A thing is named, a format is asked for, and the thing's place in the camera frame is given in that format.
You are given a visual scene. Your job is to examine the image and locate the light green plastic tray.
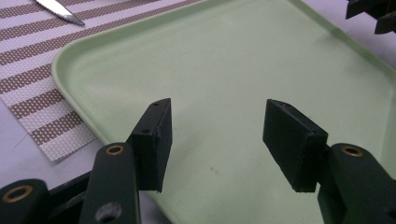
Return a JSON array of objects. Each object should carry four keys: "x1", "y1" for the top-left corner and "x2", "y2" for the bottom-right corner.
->
[{"x1": 50, "y1": 0, "x2": 396, "y2": 224}]

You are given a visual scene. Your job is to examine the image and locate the brown white striped placemat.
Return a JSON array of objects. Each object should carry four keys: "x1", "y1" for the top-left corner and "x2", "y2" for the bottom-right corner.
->
[{"x1": 0, "y1": 0, "x2": 200, "y2": 163}]

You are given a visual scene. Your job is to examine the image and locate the knife with wooden handle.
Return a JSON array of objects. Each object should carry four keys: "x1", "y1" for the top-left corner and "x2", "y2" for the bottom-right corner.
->
[{"x1": 34, "y1": 0, "x2": 86, "y2": 27}]

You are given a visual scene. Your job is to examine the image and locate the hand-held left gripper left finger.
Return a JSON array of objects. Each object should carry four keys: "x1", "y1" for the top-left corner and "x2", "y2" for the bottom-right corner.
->
[{"x1": 127, "y1": 98, "x2": 173, "y2": 192}]

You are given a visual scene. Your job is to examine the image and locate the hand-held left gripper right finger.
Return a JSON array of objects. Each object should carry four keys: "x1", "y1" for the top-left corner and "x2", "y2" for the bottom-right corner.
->
[{"x1": 262, "y1": 99, "x2": 329, "y2": 192}]

